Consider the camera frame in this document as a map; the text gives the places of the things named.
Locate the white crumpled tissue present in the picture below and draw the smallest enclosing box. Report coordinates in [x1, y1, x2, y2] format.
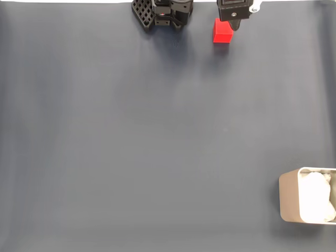
[300, 171, 336, 223]

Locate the blue-grey table mat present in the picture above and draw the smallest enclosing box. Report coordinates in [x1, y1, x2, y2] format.
[0, 2, 336, 252]

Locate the red cube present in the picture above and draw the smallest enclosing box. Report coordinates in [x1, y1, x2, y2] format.
[213, 18, 234, 44]

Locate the beige box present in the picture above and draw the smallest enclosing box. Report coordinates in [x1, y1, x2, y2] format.
[278, 167, 336, 225]

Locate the white camera board mount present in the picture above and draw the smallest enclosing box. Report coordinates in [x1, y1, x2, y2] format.
[248, 0, 263, 14]

